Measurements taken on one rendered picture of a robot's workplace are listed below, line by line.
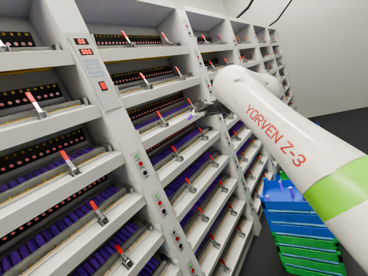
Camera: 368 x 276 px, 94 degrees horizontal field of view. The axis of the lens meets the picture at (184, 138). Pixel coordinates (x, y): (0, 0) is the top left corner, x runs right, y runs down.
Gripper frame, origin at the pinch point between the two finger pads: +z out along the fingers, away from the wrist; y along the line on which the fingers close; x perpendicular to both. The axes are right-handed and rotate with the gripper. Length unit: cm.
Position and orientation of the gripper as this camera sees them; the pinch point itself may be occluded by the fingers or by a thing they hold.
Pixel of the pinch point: (198, 112)
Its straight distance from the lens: 85.2
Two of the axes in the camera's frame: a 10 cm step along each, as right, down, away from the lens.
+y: 8.5, 2.1, 4.9
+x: 1.5, -9.8, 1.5
